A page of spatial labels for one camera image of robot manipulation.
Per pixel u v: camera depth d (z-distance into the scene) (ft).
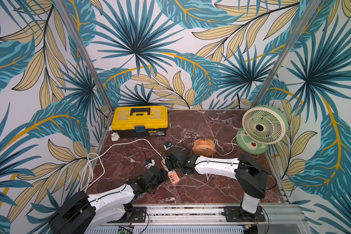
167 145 2.47
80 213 1.35
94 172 2.87
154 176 2.13
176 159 2.10
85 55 2.77
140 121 2.99
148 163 2.55
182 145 3.29
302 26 2.45
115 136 3.29
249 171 1.70
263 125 2.65
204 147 2.75
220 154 3.13
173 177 2.74
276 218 2.48
